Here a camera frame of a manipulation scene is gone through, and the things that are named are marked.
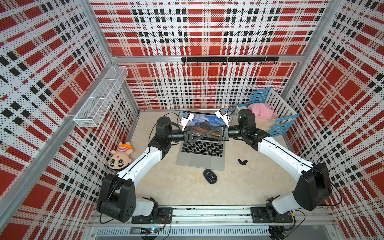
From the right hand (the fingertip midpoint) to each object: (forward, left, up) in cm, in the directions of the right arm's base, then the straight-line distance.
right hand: (209, 134), depth 69 cm
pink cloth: (+31, -38, -17) cm, 52 cm away
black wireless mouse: (-10, -1, -28) cm, 30 cm away
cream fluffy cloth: (+24, -40, -23) cm, 52 cm away
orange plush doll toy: (-2, +52, -21) cm, 56 cm away
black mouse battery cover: (0, -22, -32) cm, 39 cm away
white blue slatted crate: (+28, -53, -17) cm, 63 cm away
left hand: (0, +2, -1) cm, 2 cm away
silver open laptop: (+5, 0, -30) cm, 30 cm away
